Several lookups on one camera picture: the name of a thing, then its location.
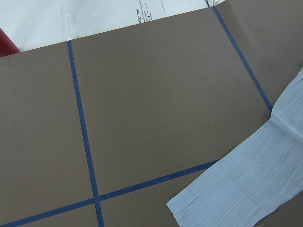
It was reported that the light blue striped shirt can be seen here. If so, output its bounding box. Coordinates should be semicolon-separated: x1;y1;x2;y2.
167;72;303;227

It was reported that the white plastic bag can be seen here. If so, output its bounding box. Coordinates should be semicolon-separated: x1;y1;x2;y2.
0;0;221;51

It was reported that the red bottle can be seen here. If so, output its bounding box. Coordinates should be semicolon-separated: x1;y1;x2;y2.
0;29;20;57

